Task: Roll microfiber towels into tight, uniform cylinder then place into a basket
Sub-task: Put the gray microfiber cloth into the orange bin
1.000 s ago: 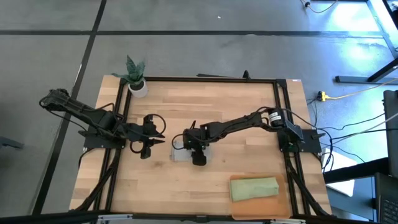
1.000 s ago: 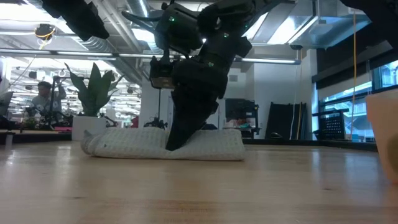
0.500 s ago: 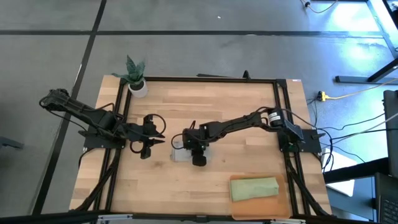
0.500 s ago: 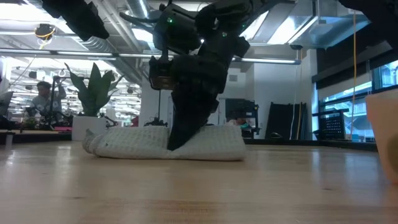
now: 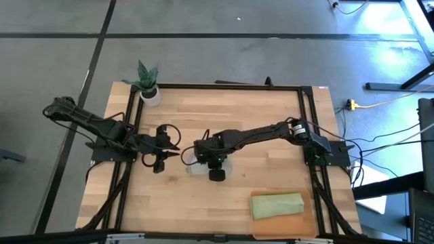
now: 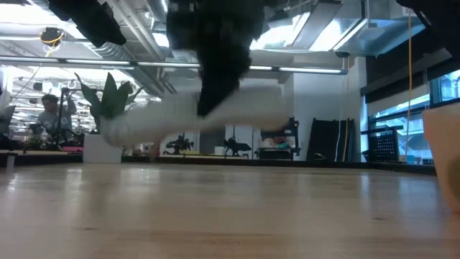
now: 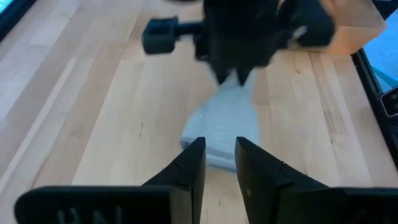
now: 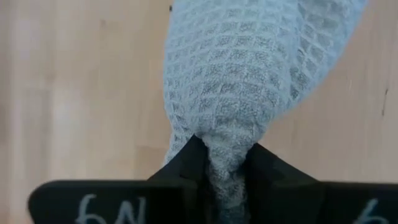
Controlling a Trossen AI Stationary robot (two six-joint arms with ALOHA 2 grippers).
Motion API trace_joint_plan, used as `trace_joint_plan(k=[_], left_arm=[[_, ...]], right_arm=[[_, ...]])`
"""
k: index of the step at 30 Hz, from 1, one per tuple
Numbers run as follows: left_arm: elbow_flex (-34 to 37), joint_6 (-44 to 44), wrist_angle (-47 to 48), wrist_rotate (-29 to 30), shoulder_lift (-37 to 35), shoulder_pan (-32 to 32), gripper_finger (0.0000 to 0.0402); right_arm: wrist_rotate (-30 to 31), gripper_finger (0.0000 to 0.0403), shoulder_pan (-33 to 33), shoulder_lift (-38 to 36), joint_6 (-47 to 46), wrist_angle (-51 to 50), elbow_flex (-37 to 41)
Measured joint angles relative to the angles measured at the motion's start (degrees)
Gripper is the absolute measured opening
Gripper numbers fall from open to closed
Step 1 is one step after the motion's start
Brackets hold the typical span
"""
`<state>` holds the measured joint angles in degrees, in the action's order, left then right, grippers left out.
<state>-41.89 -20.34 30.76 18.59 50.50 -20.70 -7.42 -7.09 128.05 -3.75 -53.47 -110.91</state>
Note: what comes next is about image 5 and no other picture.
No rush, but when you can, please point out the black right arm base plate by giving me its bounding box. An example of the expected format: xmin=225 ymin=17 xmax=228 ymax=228
xmin=302 ymin=139 xmax=352 ymax=167

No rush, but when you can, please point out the thin black bar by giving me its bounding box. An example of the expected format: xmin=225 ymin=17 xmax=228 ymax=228
xmin=214 ymin=79 xmax=266 ymax=85

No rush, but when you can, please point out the black floor cable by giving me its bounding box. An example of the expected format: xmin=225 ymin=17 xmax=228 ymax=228
xmin=334 ymin=106 xmax=421 ymax=179

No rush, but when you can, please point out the white plant pot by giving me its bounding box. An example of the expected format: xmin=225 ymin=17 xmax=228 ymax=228
xmin=139 ymin=86 xmax=162 ymax=108

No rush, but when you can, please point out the grey microfiber towel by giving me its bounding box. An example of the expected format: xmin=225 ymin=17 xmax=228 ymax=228
xmin=185 ymin=156 xmax=234 ymax=176

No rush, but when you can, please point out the green leafy plant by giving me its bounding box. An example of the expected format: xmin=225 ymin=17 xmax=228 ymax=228
xmin=121 ymin=60 xmax=159 ymax=92

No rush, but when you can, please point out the green microfiber towel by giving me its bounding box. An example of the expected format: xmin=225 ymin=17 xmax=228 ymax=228
xmin=250 ymin=192 xmax=305 ymax=220

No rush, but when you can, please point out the cream power cable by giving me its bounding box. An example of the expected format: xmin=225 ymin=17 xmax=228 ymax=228
xmin=354 ymin=86 xmax=434 ymax=109

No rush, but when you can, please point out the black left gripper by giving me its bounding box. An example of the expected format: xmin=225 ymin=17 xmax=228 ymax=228
xmin=149 ymin=125 xmax=181 ymax=174

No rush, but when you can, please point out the black desk leg frame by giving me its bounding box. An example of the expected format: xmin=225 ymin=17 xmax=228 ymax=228
xmin=365 ymin=0 xmax=434 ymax=92

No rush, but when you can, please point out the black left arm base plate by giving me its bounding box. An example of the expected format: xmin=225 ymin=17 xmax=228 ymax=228
xmin=90 ymin=135 xmax=140 ymax=163

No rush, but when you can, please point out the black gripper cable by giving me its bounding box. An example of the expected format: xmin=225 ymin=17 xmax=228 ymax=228
xmin=141 ymin=123 xmax=182 ymax=167
xmin=180 ymin=145 xmax=201 ymax=167

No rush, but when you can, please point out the black laptop keyboard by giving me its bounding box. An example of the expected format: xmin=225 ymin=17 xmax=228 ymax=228
xmin=408 ymin=188 xmax=434 ymax=244

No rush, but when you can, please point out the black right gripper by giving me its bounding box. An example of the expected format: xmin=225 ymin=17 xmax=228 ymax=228
xmin=193 ymin=132 xmax=227 ymax=182

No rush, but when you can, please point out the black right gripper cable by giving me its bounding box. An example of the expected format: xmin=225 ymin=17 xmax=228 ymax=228
xmin=180 ymin=145 xmax=201 ymax=167

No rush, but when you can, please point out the black diagonal brace bar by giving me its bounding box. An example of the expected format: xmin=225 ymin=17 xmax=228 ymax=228
xmin=310 ymin=165 xmax=360 ymax=237
xmin=83 ymin=161 xmax=134 ymax=231

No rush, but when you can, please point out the black desk beam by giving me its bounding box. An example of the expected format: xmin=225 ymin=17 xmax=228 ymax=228
xmin=352 ymin=171 xmax=425 ymax=201

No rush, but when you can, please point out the cream cable with black plug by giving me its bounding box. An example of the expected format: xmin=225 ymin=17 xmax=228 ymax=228
xmin=327 ymin=0 xmax=370 ymax=16

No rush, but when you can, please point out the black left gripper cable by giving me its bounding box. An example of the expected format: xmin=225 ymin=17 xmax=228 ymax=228
xmin=141 ymin=123 xmax=182 ymax=167

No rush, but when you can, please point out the dark grey chair foot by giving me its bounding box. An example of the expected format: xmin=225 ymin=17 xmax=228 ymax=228
xmin=0 ymin=148 xmax=26 ymax=163

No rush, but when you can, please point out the black rig beam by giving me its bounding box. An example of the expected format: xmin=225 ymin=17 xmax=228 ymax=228
xmin=0 ymin=229 xmax=434 ymax=244

